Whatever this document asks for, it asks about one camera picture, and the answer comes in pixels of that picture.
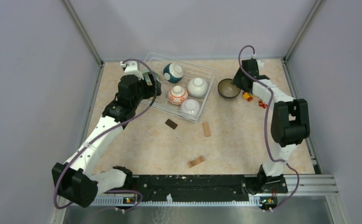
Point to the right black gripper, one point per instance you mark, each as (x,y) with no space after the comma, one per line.
(236,81)

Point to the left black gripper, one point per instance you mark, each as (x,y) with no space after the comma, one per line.
(150,89)

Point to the dark blue bowl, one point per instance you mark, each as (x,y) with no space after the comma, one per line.
(227,90)

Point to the blue bowl white dots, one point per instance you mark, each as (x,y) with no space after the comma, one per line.
(173,73)

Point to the celadon green bowl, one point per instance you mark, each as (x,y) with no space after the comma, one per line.
(146,74)

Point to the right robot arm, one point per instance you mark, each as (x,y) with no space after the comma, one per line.
(286,125)

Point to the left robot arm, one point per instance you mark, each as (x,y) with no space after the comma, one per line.
(74,179)

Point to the colourful toy brick car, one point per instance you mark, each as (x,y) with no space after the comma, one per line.
(250,97)

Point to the white bowl orange pattern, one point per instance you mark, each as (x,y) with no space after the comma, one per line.
(177,95)

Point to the dark brown wooden block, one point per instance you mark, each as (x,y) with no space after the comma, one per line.
(171,124)

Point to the plain white bowl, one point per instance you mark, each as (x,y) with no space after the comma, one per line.
(197,87)

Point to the white bowl front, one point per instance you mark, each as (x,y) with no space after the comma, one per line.
(190,108)

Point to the light wooden block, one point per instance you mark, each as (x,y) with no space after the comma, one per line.
(206,129)

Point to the tan wooden arch block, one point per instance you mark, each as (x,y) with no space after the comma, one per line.
(196,161)

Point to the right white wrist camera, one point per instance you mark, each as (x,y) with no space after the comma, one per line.
(260,63)

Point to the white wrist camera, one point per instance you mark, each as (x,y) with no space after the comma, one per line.
(260,63)
(131,68)

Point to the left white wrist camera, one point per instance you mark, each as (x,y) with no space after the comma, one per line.
(131,68)

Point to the white wire dish rack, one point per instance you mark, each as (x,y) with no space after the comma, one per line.
(185,86)

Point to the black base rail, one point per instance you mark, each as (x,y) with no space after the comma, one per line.
(199,188)

